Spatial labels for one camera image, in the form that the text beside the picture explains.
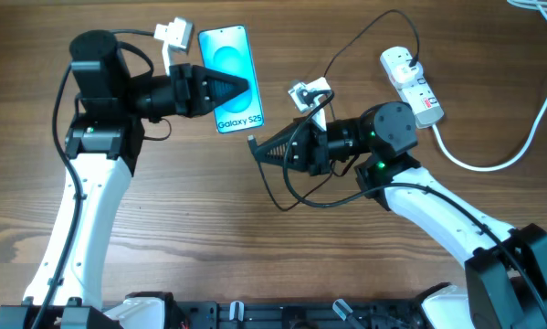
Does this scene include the Galaxy S25 smartphone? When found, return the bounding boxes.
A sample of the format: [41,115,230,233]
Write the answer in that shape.
[197,25,265,133]

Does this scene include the left black camera cable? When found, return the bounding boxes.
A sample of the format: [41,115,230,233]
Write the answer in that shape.
[29,28,174,329]

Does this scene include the white power strip cord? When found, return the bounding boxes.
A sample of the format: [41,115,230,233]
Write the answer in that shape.
[431,4,547,173]

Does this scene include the white USB charger plug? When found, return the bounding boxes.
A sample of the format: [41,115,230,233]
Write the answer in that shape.
[391,63,424,88]

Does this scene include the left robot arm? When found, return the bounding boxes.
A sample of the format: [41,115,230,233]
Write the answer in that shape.
[0,30,248,328]

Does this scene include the right black camera cable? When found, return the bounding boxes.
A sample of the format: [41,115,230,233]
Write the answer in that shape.
[281,89,547,329]

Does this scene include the black camera cable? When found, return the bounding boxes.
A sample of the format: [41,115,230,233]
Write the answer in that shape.
[281,89,547,329]
[29,28,174,329]

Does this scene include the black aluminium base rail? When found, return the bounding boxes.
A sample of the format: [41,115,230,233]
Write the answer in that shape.
[167,299,432,329]

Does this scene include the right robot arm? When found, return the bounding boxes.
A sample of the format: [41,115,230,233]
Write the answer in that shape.
[248,101,547,328]

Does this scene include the white cables at corner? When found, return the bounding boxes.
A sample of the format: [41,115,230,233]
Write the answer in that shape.
[505,0,547,14]

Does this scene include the black USB charging cable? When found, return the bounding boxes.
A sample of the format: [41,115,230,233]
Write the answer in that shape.
[247,8,422,212]

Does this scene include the white power strip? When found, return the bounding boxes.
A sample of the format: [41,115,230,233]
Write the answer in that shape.
[380,47,444,129]

